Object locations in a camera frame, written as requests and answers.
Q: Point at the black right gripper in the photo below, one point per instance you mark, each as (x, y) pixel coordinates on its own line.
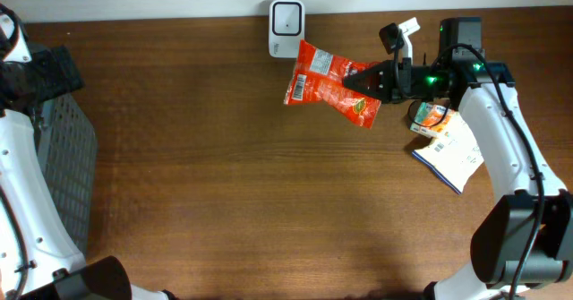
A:
(389, 81)

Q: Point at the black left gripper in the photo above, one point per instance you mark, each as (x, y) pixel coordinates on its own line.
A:
(60, 83)

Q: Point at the teal tissue pack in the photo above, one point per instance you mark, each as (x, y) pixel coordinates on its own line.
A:
(421, 113)

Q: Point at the red snack bag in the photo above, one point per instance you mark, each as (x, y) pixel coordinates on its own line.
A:
(319, 76)

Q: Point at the orange tissue pack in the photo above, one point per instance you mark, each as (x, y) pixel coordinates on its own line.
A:
(437, 121)

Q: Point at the cream snack bag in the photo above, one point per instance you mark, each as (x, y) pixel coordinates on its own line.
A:
(454, 155)

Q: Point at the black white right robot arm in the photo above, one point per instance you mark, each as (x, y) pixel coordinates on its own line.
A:
(526, 240)

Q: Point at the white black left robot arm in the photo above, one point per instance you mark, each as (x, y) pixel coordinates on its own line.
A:
(46, 261)

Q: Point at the white black barcode scanner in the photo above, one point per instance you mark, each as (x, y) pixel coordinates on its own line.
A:
(286, 27)

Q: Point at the grey plastic basket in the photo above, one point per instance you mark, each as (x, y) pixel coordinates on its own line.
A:
(67, 146)

